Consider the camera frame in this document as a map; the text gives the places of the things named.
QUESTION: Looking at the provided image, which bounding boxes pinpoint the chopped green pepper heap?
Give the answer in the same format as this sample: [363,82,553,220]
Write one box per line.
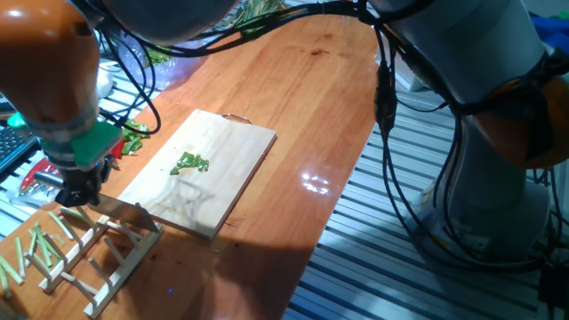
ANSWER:
[144,45,174,67]

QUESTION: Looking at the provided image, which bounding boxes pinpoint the wooden cutting board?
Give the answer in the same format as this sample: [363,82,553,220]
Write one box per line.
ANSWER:
[116,108,278,242]

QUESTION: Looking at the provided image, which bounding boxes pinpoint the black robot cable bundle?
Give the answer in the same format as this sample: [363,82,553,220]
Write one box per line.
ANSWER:
[372,21,569,272]

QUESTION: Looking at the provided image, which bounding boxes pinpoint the clear pack of red chilies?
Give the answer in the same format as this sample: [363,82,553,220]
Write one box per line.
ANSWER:
[7,148,68,209]

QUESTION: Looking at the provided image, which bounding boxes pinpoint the steel handled kitchen knife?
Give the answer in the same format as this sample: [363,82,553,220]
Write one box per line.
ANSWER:
[34,170,162,235]

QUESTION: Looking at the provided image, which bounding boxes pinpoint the green pepper piece with stem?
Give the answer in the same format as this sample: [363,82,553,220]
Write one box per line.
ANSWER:
[121,118,140,141]

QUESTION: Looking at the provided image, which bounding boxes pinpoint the black computer keyboard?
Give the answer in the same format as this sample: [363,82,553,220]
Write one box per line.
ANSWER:
[0,124,40,174]

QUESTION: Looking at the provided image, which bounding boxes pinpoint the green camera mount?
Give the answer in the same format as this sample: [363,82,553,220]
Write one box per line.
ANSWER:
[38,119,124,172]

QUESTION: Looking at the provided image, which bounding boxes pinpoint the dark green scallion piece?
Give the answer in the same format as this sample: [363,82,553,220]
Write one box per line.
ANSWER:
[34,221,54,268]

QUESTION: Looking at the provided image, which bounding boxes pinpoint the black power box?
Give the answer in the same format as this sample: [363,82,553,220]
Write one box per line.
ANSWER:
[537,261,569,308]

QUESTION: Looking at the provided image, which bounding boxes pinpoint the wooden peg dish rack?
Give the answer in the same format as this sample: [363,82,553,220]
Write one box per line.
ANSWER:
[23,202,165,320]

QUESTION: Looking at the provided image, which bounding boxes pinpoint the pale green scallion piece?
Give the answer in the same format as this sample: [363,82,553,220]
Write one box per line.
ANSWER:
[47,211,76,242]
[0,254,25,285]
[0,265,12,298]
[43,238,64,262]
[59,206,90,224]
[25,228,39,268]
[14,236,27,279]

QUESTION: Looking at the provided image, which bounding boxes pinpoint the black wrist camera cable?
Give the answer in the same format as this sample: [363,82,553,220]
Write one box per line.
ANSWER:
[70,0,379,137]

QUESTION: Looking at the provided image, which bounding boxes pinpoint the purple plastic bag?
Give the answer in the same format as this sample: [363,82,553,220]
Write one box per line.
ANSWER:
[116,37,208,91]

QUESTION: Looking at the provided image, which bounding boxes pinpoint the green scallion stalk bundle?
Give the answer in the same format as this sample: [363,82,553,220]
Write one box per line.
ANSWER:
[226,0,293,37]

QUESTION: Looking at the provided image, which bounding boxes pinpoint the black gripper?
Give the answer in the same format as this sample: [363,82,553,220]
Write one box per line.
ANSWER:
[54,152,116,208]

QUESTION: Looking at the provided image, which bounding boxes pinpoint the green chili pepper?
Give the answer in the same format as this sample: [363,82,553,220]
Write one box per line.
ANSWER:
[176,151,211,173]

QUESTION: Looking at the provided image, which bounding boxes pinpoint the blue plastic bag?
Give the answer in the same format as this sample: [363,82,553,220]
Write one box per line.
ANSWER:
[529,11,569,54]

